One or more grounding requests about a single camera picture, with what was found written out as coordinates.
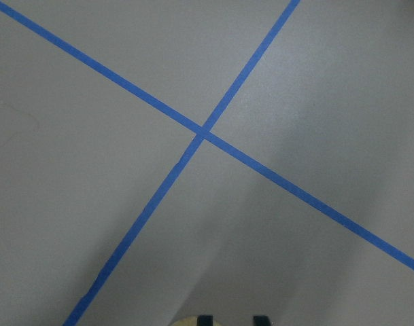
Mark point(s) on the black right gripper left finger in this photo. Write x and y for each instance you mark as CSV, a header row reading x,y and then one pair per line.
x,y
204,320

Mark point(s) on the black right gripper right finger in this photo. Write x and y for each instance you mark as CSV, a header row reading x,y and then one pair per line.
x,y
261,320

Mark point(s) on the yellow wooden cup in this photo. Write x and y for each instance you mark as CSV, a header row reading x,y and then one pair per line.
x,y
191,321

